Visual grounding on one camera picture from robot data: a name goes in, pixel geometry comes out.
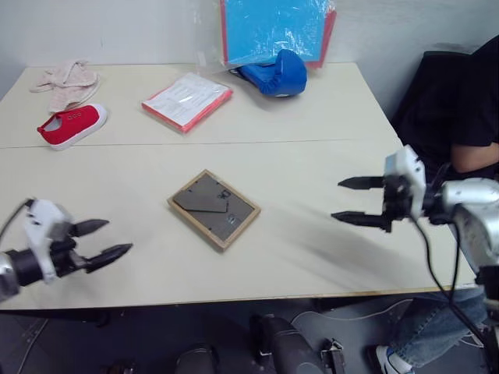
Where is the blue board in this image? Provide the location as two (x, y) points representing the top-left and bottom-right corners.
(218, 0), (338, 72)

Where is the small dark rounded shape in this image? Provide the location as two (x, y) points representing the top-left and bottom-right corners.
(174, 344), (220, 374)

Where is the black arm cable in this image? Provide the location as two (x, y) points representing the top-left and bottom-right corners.
(0, 199), (35, 239)
(410, 163), (495, 354)

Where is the white and blue sneaker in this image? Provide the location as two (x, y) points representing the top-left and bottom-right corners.
(366, 344), (416, 374)

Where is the wooden picture frame face down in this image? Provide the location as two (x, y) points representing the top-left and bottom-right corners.
(166, 168), (262, 252)

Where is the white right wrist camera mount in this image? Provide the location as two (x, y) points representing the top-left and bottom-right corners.
(383, 144), (427, 220)

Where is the large dark rounded shape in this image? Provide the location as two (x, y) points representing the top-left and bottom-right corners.
(249, 312), (325, 374)

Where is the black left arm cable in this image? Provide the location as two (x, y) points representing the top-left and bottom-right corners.
(0, 199), (35, 239)

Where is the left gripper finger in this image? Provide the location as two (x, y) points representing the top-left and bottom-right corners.
(73, 218), (111, 238)
(86, 242), (134, 273)

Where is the red canvas shoe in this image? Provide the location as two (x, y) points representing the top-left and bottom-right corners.
(37, 103), (109, 152)

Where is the black metal bracket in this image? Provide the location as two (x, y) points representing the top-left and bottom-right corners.
(319, 337), (347, 374)

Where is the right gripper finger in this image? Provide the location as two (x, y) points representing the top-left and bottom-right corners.
(331, 210), (394, 234)
(337, 175), (387, 192)

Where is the person in black shirt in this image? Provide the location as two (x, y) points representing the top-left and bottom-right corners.
(366, 34), (499, 374)

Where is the red paper pack in plastic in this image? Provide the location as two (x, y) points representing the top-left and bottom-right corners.
(140, 72), (235, 136)

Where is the blue boxing glove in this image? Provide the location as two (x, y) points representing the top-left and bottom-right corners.
(228, 48), (310, 99)

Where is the pink cloth garment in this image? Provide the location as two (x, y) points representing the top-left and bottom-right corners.
(30, 58), (102, 115)

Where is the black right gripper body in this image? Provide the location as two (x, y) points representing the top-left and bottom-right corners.
(381, 175), (415, 224)

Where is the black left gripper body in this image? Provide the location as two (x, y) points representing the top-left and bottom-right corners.
(49, 221), (93, 278)

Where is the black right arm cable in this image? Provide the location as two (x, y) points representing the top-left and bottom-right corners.
(410, 163), (495, 354)

